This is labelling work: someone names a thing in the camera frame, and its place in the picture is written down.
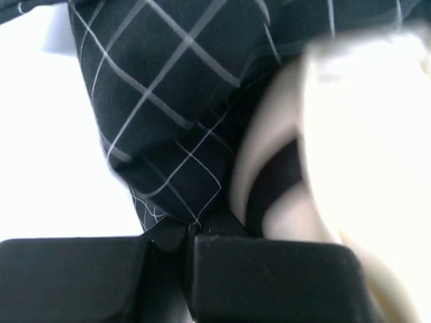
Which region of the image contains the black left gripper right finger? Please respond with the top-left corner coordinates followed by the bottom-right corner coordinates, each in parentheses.
top-left (190, 213), bottom-right (377, 322)

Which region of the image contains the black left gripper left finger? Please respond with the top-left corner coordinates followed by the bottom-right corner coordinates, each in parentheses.
top-left (1, 223), bottom-right (195, 322)

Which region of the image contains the dark plaid pillowcase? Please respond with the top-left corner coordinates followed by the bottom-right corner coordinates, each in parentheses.
top-left (0, 0), bottom-right (431, 236)

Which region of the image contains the cream white pillow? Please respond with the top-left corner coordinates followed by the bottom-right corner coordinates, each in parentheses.
top-left (229, 22), bottom-right (430, 322)

